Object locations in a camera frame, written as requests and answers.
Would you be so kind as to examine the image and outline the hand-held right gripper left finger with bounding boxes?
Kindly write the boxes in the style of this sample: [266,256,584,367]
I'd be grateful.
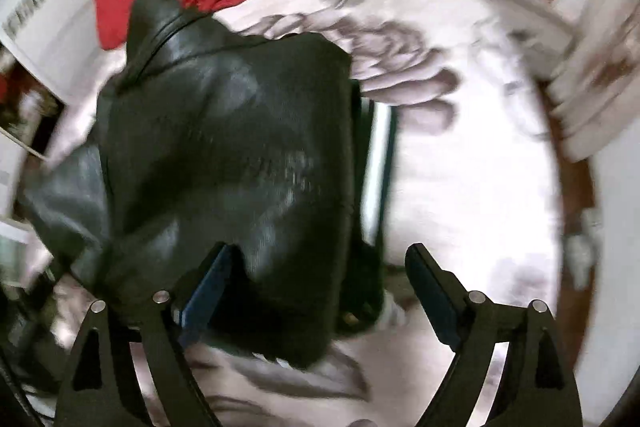
[52,242,236,427]

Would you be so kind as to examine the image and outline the green folded garment white stripes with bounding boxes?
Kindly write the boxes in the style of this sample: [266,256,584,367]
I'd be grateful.
[350,79,401,268]

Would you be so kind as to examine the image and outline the black leather jacket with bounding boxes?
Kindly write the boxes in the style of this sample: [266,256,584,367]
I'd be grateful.
[20,0,387,369]

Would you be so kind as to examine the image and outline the pink floral curtain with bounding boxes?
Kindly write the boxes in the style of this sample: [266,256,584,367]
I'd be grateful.
[544,0,640,164]

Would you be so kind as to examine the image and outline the white wardrobe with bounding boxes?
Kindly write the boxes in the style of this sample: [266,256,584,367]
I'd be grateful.
[0,0,122,100]

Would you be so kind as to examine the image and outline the floral bed blanket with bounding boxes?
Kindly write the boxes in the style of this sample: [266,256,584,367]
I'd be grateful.
[15,0,568,427]

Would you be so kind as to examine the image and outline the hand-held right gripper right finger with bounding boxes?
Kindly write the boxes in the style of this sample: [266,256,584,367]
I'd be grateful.
[405,243,584,427]

